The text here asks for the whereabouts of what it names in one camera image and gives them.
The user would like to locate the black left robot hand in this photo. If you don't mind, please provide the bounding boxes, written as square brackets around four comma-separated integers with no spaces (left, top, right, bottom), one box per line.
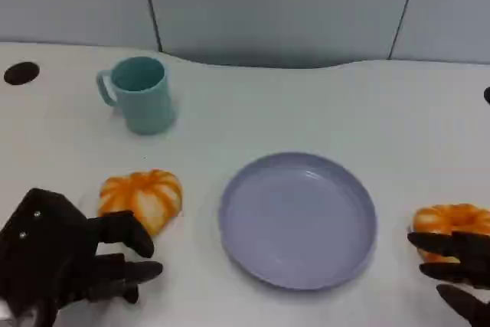
[57,210,164,307]

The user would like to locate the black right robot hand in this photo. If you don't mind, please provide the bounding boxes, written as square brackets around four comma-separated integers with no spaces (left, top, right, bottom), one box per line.
[407,230,490,327]

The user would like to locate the orange and white bread roll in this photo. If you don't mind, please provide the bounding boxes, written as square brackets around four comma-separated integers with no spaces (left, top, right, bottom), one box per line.
[97,168,184,237]
[411,203,490,265]

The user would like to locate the pale green mug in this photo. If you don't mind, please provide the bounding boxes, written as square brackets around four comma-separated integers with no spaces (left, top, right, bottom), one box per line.
[96,56,178,136]

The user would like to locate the lilac plate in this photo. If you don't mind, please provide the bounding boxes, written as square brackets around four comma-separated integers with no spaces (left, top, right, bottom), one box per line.
[218,152,378,292]

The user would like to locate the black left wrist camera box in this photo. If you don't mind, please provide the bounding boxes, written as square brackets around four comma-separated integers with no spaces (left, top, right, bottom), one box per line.
[0,188,96,311]

